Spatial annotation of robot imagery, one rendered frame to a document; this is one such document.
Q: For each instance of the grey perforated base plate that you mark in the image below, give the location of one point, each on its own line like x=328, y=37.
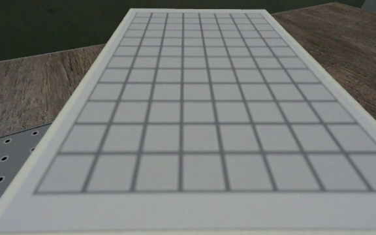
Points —
x=15, y=149

